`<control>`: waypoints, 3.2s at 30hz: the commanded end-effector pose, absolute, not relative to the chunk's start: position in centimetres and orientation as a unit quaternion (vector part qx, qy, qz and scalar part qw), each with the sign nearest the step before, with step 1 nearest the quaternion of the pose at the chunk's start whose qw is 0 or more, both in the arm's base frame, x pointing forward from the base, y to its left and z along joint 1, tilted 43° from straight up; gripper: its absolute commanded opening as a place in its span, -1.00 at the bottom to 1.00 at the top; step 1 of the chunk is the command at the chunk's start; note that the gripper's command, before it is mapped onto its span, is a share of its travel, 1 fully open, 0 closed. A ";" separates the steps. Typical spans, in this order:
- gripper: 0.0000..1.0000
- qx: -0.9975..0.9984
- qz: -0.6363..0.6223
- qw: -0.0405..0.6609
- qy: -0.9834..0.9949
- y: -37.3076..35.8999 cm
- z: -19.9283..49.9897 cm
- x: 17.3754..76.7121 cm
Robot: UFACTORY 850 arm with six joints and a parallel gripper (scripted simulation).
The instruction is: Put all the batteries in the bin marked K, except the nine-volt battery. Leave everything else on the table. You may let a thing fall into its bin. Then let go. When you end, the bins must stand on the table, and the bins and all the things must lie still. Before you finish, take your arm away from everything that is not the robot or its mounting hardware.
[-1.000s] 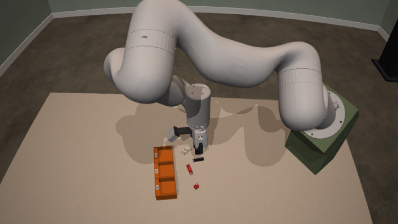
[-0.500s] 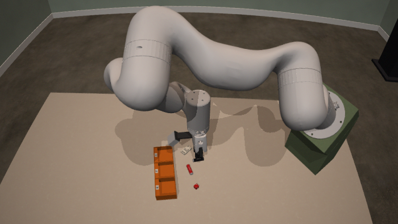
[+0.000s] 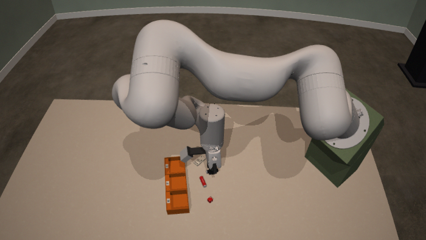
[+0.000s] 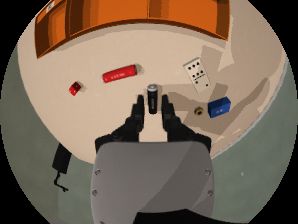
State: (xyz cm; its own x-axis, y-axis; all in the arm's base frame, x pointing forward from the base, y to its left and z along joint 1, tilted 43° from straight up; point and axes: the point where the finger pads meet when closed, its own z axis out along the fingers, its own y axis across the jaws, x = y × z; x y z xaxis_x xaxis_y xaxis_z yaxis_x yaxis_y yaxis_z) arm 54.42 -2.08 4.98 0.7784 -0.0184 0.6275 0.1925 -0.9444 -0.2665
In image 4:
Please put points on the red battery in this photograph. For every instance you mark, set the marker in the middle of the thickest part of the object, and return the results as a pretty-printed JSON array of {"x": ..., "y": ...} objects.
[{"x": 119, "y": 74}]

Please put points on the orange rack of bins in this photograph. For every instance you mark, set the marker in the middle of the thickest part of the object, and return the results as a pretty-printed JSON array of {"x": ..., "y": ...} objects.
[{"x": 74, "y": 18}]

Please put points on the white domino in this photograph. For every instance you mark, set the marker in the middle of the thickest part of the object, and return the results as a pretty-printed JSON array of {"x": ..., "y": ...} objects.
[{"x": 197, "y": 74}]

